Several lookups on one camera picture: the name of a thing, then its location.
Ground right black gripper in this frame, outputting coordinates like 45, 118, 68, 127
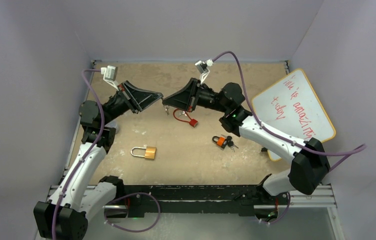
163, 78, 230, 113

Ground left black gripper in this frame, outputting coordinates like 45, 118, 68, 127
102, 81, 163, 127

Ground brass padlock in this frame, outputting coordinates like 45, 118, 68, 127
130, 146, 157, 160

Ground orange black padlock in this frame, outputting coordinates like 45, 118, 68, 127
212, 136, 228, 149

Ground black head keys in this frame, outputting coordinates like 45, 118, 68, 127
226, 135, 238, 152

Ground silver keys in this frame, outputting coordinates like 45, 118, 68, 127
163, 105, 170, 116

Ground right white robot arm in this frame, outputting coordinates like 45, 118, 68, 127
162, 78, 330, 204

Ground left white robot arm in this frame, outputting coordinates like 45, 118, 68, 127
33, 81, 163, 240

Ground red cable lock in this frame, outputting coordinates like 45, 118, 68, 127
172, 109, 198, 128

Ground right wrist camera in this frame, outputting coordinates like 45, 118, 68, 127
194, 59, 214, 84

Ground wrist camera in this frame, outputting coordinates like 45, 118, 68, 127
194, 59, 214, 84
100, 65, 119, 90

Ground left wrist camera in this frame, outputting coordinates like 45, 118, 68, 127
100, 65, 119, 90

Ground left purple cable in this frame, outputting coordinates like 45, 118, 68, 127
51, 68, 162, 240

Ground purple cable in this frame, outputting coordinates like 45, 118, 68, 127
51, 68, 162, 240
211, 50, 368, 226

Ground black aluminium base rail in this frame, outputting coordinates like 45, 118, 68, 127
43, 184, 338, 220

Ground whiteboard with yellow frame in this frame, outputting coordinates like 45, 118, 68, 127
250, 68, 337, 162

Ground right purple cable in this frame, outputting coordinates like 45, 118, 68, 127
211, 50, 368, 226

